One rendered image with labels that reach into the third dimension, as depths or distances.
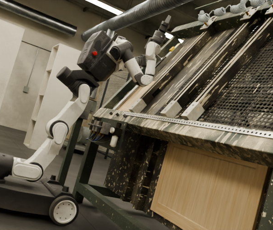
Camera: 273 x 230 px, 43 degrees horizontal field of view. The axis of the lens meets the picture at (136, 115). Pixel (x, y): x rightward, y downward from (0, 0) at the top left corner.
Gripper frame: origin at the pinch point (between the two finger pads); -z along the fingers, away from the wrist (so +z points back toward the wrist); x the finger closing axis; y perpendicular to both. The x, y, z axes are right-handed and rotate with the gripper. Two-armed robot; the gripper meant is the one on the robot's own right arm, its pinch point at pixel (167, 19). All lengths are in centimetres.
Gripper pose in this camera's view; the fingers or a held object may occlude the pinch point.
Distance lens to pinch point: 264.9
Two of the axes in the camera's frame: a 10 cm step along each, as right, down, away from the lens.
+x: 1.4, -0.8, 9.9
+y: 8.8, 4.6, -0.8
